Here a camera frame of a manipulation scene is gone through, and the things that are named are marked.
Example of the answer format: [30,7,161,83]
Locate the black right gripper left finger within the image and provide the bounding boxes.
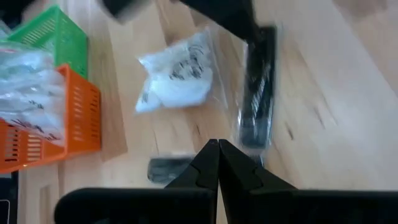
[54,139,220,224]

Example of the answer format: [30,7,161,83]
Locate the orange plastic basket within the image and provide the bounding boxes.
[0,63,102,174]

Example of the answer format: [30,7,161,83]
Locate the green plastic basket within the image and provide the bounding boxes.
[7,4,89,78]

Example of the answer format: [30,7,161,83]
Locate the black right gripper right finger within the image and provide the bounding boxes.
[219,139,398,224]

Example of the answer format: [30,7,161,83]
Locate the black packaged comb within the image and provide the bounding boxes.
[147,154,196,185]
[236,26,278,151]

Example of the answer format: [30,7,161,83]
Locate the clear bag with white cotton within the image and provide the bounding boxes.
[0,62,65,106]
[0,40,55,72]
[0,93,66,147]
[134,27,229,114]

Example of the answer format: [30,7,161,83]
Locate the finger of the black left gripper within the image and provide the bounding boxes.
[179,0,259,41]
[101,0,152,24]

